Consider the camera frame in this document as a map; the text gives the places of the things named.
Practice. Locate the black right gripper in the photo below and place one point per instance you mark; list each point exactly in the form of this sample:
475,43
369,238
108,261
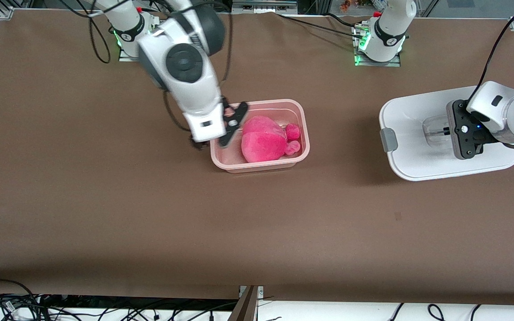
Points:
196,145

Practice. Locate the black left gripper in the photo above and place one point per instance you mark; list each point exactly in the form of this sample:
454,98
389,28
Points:
478,135

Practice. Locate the white box lid grey clips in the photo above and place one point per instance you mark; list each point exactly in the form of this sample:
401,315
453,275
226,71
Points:
408,125

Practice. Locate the pink plush toy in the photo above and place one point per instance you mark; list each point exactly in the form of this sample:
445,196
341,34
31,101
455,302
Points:
261,142

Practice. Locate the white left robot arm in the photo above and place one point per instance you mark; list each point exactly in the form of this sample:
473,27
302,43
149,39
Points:
507,113

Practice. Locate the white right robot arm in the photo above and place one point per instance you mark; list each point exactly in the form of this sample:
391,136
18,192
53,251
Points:
194,89

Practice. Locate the pink plastic box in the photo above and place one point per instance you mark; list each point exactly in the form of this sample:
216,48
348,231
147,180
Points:
261,167

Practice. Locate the brown paper table cover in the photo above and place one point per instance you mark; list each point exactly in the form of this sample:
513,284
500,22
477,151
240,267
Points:
283,232

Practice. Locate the orange background object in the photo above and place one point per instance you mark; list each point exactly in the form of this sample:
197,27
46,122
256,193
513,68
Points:
347,4

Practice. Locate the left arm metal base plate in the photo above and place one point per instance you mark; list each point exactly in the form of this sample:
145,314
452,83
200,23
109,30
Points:
393,63

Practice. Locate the aluminium frame rail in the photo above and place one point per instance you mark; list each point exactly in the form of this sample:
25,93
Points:
261,6

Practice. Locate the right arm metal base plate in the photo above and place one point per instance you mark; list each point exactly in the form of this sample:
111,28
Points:
125,57

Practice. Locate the metal bracket with brown beam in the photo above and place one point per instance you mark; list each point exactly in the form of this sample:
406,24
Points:
248,307

